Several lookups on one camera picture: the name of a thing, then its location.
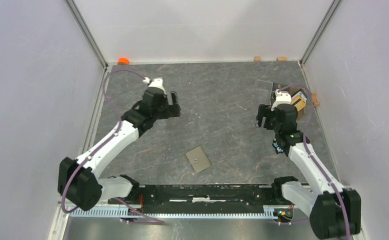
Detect white slotted cable duct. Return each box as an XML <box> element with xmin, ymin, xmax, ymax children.
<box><xmin>70</xmin><ymin>206</ymin><xmax>278</xmax><ymax>220</ymax></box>

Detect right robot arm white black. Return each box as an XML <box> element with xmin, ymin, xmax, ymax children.
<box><xmin>256</xmin><ymin>103</ymin><xmax>362</xmax><ymax>240</ymax></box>

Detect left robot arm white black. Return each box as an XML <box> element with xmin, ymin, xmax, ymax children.
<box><xmin>57</xmin><ymin>87</ymin><xmax>181</xmax><ymax>213</ymax></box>

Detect wooden block right wall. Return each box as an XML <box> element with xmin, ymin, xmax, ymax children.
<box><xmin>311</xmin><ymin>92</ymin><xmax>320</xmax><ymax>108</ymax></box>

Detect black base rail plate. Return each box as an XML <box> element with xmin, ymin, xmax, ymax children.
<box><xmin>123</xmin><ymin>184</ymin><xmax>294</xmax><ymax>214</ymax></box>

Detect olive card holder wallet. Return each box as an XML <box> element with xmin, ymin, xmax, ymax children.
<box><xmin>186</xmin><ymin>146</ymin><xmax>212</xmax><ymax>173</ymax></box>

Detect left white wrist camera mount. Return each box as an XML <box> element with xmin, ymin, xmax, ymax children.
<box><xmin>142</xmin><ymin>77</ymin><xmax>167</xmax><ymax>95</ymax></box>

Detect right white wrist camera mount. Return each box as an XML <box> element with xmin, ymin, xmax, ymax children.
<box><xmin>271</xmin><ymin>89</ymin><xmax>292</xmax><ymax>111</ymax></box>

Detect wooden block middle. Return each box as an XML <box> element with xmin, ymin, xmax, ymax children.
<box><xmin>276</xmin><ymin>56</ymin><xmax>288</xmax><ymax>62</ymax></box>

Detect orange round cap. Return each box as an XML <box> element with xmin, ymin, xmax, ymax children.
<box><xmin>117</xmin><ymin>57</ymin><xmax>130</xmax><ymax>65</ymax></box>

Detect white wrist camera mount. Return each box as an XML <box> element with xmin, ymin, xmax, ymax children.
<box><xmin>271</xmin><ymin>89</ymin><xmax>292</xmax><ymax>111</ymax></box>
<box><xmin>142</xmin><ymin>77</ymin><xmax>167</xmax><ymax>95</ymax></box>

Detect silver credit card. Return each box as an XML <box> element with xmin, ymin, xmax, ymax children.
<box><xmin>291</xmin><ymin>91</ymin><xmax>308</xmax><ymax>112</ymax></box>

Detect black blue owl sticker toy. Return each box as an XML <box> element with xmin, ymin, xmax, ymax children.
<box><xmin>272</xmin><ymin>139</ymin><xmax>284</xmax><ymax>155</ymax></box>

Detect clear three-compartment plastic box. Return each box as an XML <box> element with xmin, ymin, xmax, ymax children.
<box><xmin>254</xmin><ymin>80</ymin><xmax>309</xmax><ymax>120</ymax></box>

